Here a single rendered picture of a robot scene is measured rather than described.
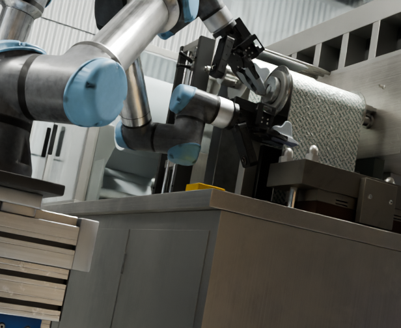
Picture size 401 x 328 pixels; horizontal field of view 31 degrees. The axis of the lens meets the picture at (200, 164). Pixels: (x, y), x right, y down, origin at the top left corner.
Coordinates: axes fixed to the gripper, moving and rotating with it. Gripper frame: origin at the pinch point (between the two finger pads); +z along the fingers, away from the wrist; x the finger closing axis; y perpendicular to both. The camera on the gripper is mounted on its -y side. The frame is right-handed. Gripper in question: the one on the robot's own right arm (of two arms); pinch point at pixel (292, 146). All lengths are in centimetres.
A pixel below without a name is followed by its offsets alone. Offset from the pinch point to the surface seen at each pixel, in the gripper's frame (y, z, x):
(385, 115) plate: 17.6, 27.4, -0.7
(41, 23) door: 129, -33, 299
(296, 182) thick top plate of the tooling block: -14.2, -6.8, -17.0
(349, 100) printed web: 18.2, 15.2, -0.3
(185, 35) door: 160, 67, 303
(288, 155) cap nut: -5.4, -5.0, -7.9
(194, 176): 3, 4, 74
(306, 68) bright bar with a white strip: 36.4, 15.9, 27.8
